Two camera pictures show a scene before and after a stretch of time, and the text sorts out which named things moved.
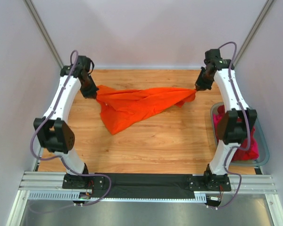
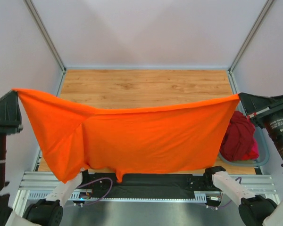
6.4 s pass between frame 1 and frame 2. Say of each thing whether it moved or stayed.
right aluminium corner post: stayed
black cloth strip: stayed
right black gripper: moved
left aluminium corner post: stayed
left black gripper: moved
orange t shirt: moved
